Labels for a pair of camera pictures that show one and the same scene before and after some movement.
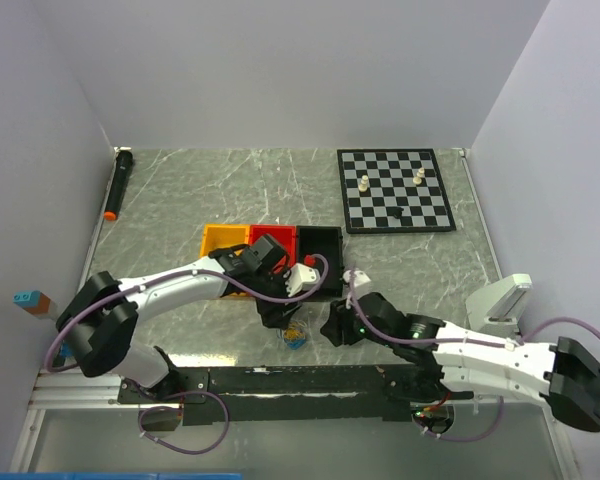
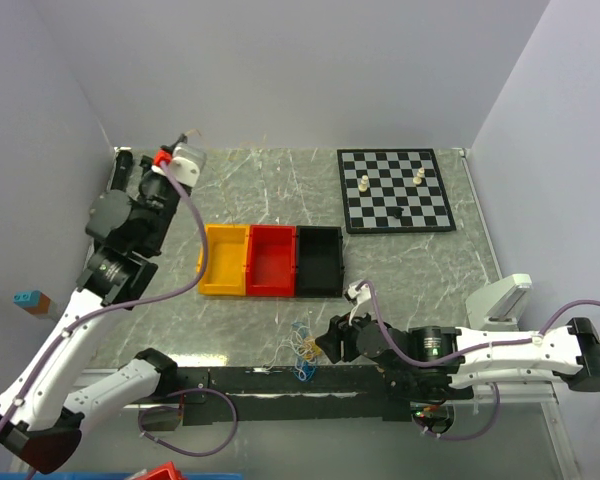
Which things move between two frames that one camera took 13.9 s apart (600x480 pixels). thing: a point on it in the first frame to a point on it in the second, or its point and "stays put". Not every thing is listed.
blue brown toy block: x=33 y=300 stays put
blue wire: x=295 y=343 to x=304 y=369
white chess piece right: x=418 y=179 stays put
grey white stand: x=496 y=309 stays put
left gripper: x=277 y=314 to x=146 y=171
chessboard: x=393 y=191 stays put
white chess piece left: x=363 y=186 stays put
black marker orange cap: x=124 y=161 stays put
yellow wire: x=294 y=332 to x=307 y=347
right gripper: x=339 y=319 to x=341 y=329
